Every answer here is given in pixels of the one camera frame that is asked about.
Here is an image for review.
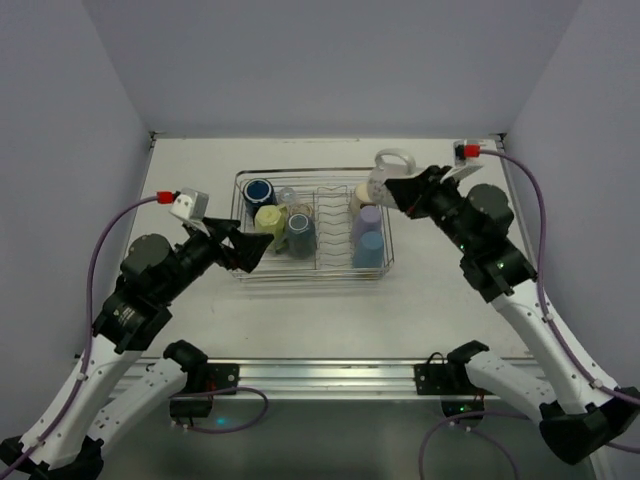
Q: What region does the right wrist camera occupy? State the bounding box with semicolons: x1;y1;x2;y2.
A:
442;140;483;182

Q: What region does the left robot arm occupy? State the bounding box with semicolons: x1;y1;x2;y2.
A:
1;218;274;479

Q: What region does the small clear glass cup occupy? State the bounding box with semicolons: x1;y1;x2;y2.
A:
277;187;299;207

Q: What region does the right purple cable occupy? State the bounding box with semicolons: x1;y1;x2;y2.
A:
418;143;640;480

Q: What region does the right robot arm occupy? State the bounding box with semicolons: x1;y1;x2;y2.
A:
385;166;639;465

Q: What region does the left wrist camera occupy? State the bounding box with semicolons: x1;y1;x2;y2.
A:
169;188;209;223

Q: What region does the dark blue glossy mug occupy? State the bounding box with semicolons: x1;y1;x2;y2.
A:
242;178;277;218

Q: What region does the speckled beige small cup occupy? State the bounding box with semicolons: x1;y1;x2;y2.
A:
291;203;314;219

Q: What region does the aluminium mounting rail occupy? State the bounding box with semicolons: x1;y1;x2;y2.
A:
64;355;591;401

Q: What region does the yellow-green ceramic mug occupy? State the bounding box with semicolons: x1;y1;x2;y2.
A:
254;204;288;248

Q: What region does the light blue plastic tumbler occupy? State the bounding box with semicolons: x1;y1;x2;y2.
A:
352;231;384;268

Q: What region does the lavender plastic tumbler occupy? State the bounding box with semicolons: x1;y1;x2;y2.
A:
351;205;382;244

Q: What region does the purple cable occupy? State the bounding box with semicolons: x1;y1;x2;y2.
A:
418;143;640;480
0;190;176;471

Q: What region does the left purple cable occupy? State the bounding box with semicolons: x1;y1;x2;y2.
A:
0;190;176;471

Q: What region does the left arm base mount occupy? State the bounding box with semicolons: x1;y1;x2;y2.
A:
169;362;240;426

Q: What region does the floral white mug orange inside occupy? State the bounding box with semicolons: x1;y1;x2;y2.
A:
366;148;417;209

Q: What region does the cream and brown cup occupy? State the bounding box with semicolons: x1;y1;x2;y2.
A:
349;182;377;217

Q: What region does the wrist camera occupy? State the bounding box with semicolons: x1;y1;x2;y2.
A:
169;188;209;223
442;140;483;182

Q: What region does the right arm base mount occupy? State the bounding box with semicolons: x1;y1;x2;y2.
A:
413;352;485;417

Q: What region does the steel wire dish rack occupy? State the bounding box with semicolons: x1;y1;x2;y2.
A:
228;166;396;285

